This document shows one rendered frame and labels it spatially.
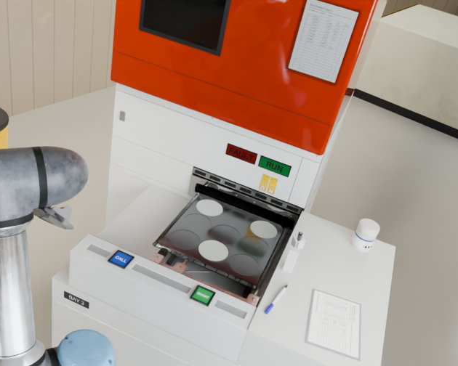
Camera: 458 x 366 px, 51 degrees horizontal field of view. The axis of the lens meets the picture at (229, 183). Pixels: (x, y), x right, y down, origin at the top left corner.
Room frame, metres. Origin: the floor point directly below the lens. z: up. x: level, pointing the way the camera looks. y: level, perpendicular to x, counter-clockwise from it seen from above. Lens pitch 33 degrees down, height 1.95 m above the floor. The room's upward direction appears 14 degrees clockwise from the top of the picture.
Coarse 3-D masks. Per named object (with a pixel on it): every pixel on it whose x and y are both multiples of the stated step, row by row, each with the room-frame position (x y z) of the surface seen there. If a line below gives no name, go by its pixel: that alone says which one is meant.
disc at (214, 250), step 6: (210, 240) 1.27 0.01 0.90; (204, 246) 1.23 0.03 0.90; (210, 246) 1.24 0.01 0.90; (216, 246) 1.24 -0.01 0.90; (222, 246) 1.25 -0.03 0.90; (204, 252) 1.20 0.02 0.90; (210, 252) 1.21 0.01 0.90; (216, 252) 1.22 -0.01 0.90; (222, 252) 1.22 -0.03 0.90; (210, 258) 1.18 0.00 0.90; (216, 258) 1.19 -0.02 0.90; (222, 258) 1.20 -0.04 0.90
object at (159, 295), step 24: (96, 240) 1.07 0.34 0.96; (72, 264) 1.00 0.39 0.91; (96, 264) 0.98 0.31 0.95; (144, 264) 1.02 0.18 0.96; (96, 288) 0.98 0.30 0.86; (120, 288) 0.96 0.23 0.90; (144, 288) 0.95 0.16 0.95; (168, 288) 0.95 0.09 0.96; (192, 288) 0.97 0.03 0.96; (144, 312) 0.94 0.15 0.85; (168, 312) 0.93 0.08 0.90; (192, 312) 0.91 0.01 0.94; (216, 312) 0.91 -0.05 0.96; (240, 312) 0.93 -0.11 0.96; (192, 336) 0.91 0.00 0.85; (216, 336) 0.89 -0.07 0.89; (240, 336) 0.88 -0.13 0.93
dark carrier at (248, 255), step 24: (192, 216) 1.37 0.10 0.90; (216, 216) 1.41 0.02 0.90; (240, 216) 1.44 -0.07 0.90; (168, 240) 1.22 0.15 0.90; (192, 240) 1.25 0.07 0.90; (216, 240) 1.27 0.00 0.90; (240, 240) 1.30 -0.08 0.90; (264, 240) 1.34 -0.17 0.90; (216, 264) 1.16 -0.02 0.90; (240, 264) 1.19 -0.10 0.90; (264, 264) 1.21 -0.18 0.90
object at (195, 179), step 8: (192, 176) 1.57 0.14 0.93; (200, 176) 1.57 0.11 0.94; (192, 184) 1.57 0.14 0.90; (208, 184) 1.56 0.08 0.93; (216, 184) 1.55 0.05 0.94; (192, 192) 1.57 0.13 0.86; (224, 192) 1.54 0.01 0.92; (232, 192) 1.53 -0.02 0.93; (240, 192) 1.53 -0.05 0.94; (248, 200) 1.52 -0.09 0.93; (256, 200) 1.51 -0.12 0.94; (264, 200) 1.52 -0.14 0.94; (240, 208) 1.53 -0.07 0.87; (264, 208) 1.50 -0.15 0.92; (272, 208) 1.49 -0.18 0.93; (280, 208) 1.49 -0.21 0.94; (288, 216) 1.48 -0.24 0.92; (296, 216) 1.47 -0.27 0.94; (288, 232) 1.47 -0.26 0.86
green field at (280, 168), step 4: (260, 160) 1.52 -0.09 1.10; (264, 160) 1.52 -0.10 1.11; (268, 160) 1.52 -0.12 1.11; (272, 160) 1.51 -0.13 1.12; (260, 164) 1.52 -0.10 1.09; (264, 164) 1.52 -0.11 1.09; (268, 164) 1.52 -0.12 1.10; (272, 164) 1.51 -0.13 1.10; (276, 164) 1.51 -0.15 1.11; (280, 164) 1.51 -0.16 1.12; (268, 168) 1.52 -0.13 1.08; (272, 168) 1.51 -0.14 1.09; (276, 168) 1.51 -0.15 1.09; (280, 168) 1.51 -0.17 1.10; (284, 168) 1.50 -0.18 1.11; (288, 168) 1.50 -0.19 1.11; (280, 172) 1.51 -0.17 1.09; (284, 172) 1.50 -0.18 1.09; (288, 172) 1.50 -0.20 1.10
